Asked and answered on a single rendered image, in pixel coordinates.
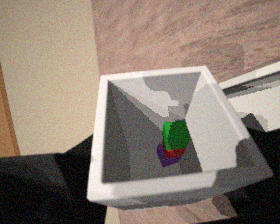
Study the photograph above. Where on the small green block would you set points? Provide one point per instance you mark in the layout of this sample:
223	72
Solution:
175	135

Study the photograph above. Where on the grey shallow tray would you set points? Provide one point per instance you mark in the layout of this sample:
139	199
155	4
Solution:
255	96

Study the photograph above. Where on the grey square open-top container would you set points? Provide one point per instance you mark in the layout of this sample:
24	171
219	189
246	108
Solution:
126	172

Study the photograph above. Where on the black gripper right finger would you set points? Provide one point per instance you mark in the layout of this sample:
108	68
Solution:
254	197

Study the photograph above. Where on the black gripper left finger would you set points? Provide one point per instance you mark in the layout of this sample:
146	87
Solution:
65	173

